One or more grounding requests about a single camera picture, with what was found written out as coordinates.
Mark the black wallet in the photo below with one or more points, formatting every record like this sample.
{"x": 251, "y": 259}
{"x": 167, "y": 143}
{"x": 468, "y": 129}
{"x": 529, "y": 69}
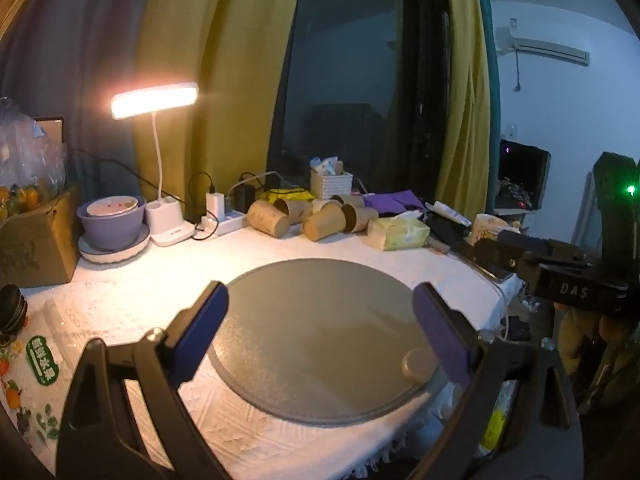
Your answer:
{"x": 450, "y": 234}

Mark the white air conditioner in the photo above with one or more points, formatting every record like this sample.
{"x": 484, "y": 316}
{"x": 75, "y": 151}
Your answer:
{"x": 545, "y": 45}

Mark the black monitor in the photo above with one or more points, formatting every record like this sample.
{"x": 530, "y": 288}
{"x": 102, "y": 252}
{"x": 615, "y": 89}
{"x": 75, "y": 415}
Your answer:
{"x": 522, "y": 175}

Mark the white tube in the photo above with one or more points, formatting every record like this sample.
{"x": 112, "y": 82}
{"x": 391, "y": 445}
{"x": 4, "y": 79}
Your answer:
{"x": 450, "y": 211}

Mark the yellow plastic bag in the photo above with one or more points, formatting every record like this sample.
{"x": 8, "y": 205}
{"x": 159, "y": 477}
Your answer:
{"x": 492, "y": 425}

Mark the fruit printed plastic bag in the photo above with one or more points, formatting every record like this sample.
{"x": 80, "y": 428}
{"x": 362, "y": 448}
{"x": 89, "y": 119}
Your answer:
{"x": 35, "y": 365}

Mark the yellow curtain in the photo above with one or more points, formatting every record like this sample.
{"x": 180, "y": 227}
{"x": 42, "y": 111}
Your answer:
{"x": 465, "y": 85}
{"x": 215, "y": 60}

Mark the yellow packet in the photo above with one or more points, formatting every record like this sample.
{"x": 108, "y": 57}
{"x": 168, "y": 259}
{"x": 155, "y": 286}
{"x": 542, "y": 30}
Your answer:
{"x": 287, "y": 195}

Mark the clear bag of oranges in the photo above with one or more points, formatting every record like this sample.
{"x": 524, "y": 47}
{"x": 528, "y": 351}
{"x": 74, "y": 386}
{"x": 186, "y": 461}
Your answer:
{"x": 25, "y": 160}

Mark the white woven basket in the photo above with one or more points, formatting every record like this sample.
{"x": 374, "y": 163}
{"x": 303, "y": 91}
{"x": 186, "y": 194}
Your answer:
{"x": 331, "y": 185}

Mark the small pink bowl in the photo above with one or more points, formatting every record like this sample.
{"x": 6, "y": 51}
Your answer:
{"x": 112, "y": 206}

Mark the pile of brown paper cups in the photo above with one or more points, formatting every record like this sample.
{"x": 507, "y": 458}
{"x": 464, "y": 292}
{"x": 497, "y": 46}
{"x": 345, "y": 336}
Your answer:
{"x": 320, "y": 220}

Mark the cardboard box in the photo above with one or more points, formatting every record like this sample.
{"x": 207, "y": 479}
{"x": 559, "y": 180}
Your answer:
{"x": 35, "y": 245}

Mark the white lace tablecloth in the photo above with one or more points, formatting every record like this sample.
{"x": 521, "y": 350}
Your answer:
{"x": 150, "y": 285}

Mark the white plate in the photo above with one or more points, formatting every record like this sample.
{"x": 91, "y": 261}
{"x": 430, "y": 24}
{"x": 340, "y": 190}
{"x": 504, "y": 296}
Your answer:
{"x": 135, "y": 250}

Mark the yellow tissue pack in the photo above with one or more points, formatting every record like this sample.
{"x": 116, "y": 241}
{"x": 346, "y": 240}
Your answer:
{"x": 397, "y": 232}

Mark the white power strip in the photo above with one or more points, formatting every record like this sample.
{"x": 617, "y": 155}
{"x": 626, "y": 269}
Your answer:
{"x": 227, "y": 224}

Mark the grey curtain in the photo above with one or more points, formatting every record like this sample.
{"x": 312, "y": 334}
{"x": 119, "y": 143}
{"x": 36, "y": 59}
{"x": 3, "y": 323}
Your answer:
{"x": 75, "y": 50}

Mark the teal curtain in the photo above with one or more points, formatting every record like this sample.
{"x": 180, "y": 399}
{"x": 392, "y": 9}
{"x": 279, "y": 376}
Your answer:
{"x": 490, "y": 85}

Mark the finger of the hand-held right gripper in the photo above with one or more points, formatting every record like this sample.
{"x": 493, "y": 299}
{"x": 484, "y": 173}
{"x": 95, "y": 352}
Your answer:
{"x": 540, "y": 247}
{"x": 500, "y": 260}

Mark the white desk lamp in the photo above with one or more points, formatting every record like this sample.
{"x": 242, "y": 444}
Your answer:
{"x": 155, "y": 101}

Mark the white printed cup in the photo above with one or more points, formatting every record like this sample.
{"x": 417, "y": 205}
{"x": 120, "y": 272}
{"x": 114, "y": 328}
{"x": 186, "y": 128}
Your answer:
{"x": 487, "y": 227}

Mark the round grey mat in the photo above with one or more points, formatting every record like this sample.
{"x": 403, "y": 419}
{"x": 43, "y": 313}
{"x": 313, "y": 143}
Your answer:
{"x": 320, "y": 340}

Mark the black charger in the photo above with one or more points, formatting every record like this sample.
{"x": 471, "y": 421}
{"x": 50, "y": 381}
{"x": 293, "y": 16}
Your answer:
{"x": 245, "y": 199}

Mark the white charger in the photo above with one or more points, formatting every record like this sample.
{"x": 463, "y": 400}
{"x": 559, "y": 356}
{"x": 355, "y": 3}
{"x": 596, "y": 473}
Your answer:
{"x": 215, "y": 205}

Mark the purple bowl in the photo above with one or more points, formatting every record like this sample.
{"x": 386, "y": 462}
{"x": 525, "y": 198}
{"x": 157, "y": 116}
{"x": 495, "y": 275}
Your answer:
{"x": 111, "y": 230}

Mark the stack of black round lids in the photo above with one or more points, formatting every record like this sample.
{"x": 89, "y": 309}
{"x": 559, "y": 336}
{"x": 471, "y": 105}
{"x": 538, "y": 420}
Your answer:
{"x": 11, "y": 310}

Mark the dark window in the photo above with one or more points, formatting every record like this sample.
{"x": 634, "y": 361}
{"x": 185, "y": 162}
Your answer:
{"x": 360, "y": 75}

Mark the person's right hand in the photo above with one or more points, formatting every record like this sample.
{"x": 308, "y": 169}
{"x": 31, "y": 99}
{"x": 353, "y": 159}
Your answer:
{"x": 612, "y": 330}

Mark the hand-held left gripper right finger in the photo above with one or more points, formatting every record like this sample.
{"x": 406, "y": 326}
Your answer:
{"x": 442, "y": 335}

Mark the purple cloth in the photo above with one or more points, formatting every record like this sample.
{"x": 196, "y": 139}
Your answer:
{"x": 395, "y": 201}

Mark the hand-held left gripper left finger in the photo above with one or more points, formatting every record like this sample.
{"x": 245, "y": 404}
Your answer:
{"x": 200, "y": 330}

